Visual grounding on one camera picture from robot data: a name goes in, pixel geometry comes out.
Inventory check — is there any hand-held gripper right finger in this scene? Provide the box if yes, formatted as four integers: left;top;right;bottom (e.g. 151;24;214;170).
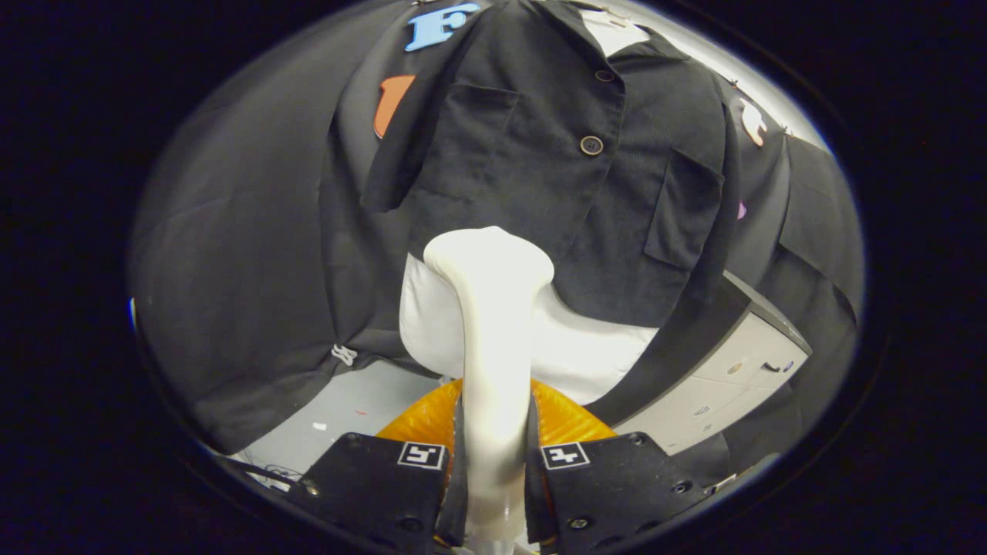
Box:
527;378;710;552

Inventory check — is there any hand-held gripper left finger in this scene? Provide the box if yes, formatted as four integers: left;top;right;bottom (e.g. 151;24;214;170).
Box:
297;378;471;552

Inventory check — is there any white garment steamer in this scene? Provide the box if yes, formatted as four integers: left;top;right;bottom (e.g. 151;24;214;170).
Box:
423;225;556;555

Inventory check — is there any black jacket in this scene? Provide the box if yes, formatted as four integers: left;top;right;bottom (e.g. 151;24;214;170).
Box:
359;0;741;328

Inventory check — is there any grey cabinet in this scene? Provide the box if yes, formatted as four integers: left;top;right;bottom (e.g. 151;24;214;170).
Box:
613;270;812;456

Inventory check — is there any black backdrop cloth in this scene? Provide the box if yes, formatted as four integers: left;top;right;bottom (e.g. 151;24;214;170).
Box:
130;0;864;471

